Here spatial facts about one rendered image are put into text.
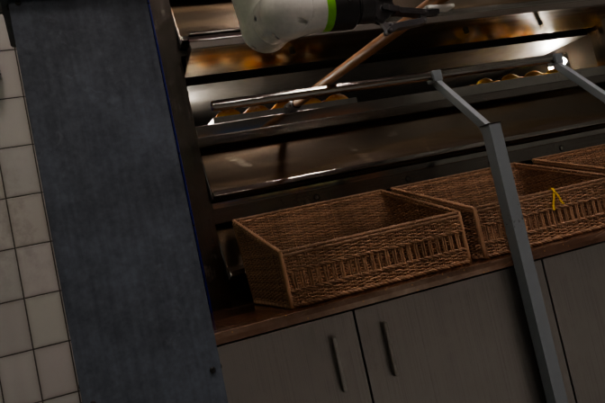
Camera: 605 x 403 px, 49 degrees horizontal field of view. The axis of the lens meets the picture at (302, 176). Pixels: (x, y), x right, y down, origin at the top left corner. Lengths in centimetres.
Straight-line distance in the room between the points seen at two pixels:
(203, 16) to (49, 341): 115
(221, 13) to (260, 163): 53
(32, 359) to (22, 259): 29
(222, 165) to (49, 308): 69
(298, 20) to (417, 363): 96
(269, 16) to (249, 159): 102
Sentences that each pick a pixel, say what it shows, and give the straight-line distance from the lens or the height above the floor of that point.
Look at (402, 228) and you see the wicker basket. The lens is 185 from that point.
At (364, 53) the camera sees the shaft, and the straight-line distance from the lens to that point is 178.
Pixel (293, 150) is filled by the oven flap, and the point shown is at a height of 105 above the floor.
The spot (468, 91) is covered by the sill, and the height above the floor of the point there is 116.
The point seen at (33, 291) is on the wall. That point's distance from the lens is 214.
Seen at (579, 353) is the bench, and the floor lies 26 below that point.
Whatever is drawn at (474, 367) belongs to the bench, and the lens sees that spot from 191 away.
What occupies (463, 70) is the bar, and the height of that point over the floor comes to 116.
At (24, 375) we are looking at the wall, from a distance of 216.
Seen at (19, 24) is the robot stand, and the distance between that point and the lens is 108.
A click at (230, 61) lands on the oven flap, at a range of 227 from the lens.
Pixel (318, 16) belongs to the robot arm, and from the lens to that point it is 132.
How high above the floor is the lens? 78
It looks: 4 degrees up
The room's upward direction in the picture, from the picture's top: 12 degrees counter-clockwise
